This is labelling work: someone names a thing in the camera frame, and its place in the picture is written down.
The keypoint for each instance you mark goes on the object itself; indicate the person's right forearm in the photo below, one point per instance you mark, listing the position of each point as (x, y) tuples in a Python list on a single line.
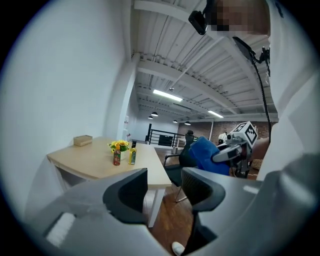
[(261, 148)]

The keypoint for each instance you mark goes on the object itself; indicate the person's left white shoe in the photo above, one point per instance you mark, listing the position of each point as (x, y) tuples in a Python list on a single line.
[(178, 248)]

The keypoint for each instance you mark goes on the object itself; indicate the yellow bottle with black cap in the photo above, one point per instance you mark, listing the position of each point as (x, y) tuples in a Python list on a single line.
[(132, 155)]

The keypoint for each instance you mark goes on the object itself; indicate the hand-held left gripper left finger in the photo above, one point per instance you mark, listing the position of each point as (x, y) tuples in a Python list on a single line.
[(87, 220)]

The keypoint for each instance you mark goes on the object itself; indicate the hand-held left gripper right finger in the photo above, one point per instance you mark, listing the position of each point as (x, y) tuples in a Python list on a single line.
[(250, 212)]

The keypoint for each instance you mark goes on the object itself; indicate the black head-worn camera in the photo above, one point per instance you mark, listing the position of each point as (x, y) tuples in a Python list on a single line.
[(198, 22)]

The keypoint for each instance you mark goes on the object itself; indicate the person's white shirt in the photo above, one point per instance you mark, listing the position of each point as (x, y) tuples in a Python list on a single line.
[(295, 87)]

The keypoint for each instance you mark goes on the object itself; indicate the long ceiling light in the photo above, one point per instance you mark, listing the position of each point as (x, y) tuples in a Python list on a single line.
[(167, 95), (215, 114)]

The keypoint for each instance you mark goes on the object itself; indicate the white water dispenser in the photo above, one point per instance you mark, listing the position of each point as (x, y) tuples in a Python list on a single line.
[(126, 134)]

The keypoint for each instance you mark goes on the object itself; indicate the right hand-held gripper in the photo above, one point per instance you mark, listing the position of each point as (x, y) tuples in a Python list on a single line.
[(247, 136)]

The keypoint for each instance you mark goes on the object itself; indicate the artificial sunflower bouquet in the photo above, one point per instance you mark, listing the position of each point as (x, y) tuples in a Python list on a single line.
[(118, 144)]

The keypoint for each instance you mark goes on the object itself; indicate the wooden tissue box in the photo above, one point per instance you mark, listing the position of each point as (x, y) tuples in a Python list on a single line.
[(83, 140)]

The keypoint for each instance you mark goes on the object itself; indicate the white vase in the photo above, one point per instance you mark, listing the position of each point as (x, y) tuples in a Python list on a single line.
[(123, 155)]

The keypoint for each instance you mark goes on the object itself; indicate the small orange bottle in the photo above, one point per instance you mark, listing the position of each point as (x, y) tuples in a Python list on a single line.
[(116, 157)]

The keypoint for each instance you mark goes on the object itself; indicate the black office chair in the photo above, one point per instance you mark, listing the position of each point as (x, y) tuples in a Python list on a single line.
[(180, 160)]

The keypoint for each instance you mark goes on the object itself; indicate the silver waste bin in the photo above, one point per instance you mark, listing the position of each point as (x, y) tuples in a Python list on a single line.
[(175, 150)]

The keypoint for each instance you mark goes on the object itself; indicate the person's head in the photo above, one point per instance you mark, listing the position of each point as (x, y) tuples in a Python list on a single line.
[(240, 17)]

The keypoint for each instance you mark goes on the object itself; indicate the blue cloth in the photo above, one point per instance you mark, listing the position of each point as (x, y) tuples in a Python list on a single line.
[(206, 156)]

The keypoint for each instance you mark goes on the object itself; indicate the black neck-mounted device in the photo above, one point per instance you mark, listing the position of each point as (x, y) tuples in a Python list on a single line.
[(246, 50)]

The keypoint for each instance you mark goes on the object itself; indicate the black metal railing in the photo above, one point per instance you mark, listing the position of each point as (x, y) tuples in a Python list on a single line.
[(162, 136)]

